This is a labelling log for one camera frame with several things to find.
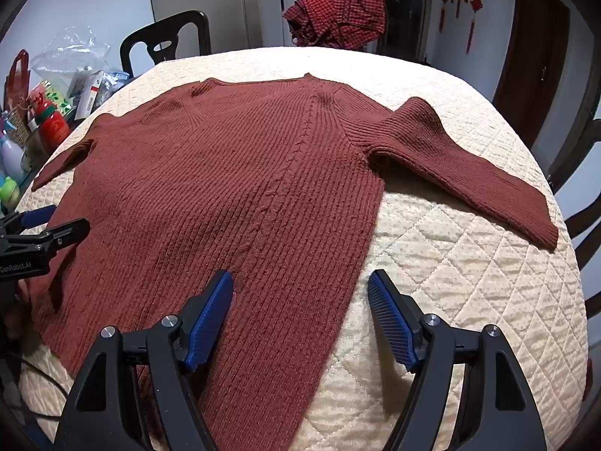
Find green toy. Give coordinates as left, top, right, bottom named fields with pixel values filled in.
left=0, top=176, right=22, bottom=208

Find clear plastic bag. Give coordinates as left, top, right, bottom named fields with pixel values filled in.
left=30, top=26, right=111, bottom=86

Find blue and white packets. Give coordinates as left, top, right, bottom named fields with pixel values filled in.
left=101, top=70, right=131, bottom=94

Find red bottle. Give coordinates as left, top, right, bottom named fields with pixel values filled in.
left=28, top=98, right=71, bottom=151

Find black chair with oval cutout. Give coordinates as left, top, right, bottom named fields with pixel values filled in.
left=119, top=10, right=212, bottom=78

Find beige quilted table cover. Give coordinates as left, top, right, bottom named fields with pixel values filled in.
left=16, top=46, right=590, bottom=451

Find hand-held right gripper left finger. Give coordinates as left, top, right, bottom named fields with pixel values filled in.
left=54, top=270, right=234, bottom=451

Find red checked cloth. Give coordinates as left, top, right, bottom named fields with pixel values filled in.
left=282, top=0, right=387, bottom=52

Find white bottle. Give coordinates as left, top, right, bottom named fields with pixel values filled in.
left=0, top=134, right=25, bottom=174

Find dark wooden chair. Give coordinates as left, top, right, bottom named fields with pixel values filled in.
left=565, top=194, right=601, bottom=269
left=547, top=117, right=601, bottom=194

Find white box with red stripe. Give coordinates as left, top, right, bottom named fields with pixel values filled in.
left=70, top=70, right=105, bottom=120

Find green and red packet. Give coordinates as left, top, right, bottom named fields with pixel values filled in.
left=28, top=82, right=74, bottom=114

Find black cable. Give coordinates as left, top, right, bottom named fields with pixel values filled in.
left=16, top=359, right=73, bottom=421

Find grey cabinet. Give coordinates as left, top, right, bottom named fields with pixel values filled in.
left=147, top=0, right=283, bottom=65

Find dark brown door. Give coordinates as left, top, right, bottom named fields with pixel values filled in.
left=493, top=0, right=572, bottom=119

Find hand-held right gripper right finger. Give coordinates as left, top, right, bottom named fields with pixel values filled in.
left=367, top=270, right=548, bottom=451

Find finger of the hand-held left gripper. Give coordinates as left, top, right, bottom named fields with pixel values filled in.
left=0, top=218, right=91, bottom=257
left=0, top=204, right=57, bottom=235

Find red gift bag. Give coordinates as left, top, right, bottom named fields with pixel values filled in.
left=4, top=49, right=33, bottom=114

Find rust brown knit sweater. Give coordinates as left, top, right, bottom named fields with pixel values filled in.
left=30, top=73, right=560, bottom=451

